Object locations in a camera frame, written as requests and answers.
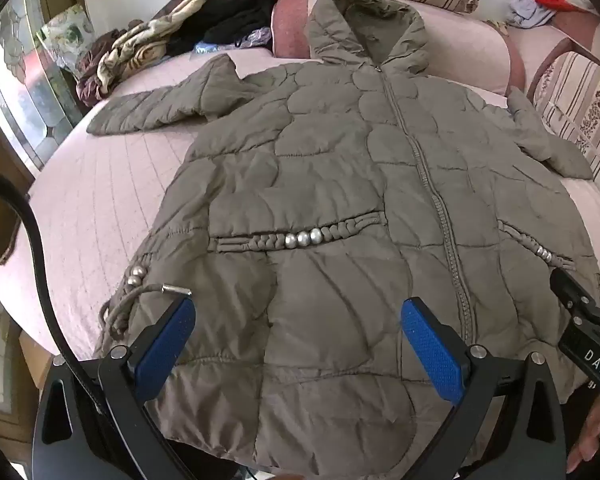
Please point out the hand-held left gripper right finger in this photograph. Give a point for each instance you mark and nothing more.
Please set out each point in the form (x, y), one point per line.
(432, 347)

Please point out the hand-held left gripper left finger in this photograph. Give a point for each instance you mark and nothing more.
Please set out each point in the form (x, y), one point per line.
(165, 347)

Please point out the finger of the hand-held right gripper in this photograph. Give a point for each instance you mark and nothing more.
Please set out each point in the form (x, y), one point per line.
(572, 295)

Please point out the olive quilted jacket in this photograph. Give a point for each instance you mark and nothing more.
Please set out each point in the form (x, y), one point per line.
(330, 185)

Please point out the black clothes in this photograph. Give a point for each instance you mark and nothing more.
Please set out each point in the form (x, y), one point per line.
(225, 20)

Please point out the person's right hand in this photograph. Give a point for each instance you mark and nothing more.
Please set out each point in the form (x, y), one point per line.
(587, 435)

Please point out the cardboard box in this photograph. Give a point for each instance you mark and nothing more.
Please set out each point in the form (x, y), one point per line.
(32, 360)

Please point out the striped floral bed side cushion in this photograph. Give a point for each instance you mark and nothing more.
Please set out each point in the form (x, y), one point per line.
(575, 95)

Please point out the pink bolster cushion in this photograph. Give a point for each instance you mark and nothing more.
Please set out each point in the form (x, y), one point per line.
(460, 45)

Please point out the grey blue cloth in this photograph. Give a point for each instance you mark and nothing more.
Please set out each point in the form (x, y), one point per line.
(527, 12)

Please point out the white cloth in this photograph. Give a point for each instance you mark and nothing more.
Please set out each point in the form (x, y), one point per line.
(584, 0)

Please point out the stained glass window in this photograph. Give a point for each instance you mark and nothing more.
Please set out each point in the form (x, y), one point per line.
(25, 90)

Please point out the blue plastic packet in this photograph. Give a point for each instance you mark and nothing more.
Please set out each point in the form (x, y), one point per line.
(206, 48)

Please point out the clear plastic bag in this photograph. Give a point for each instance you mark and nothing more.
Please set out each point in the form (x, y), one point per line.
(256, 37)

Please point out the floral picture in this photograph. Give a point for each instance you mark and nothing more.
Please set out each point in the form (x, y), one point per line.
(67, 35)

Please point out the wooden bed frame rail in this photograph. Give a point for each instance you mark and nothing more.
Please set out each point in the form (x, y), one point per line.
(562, 51)

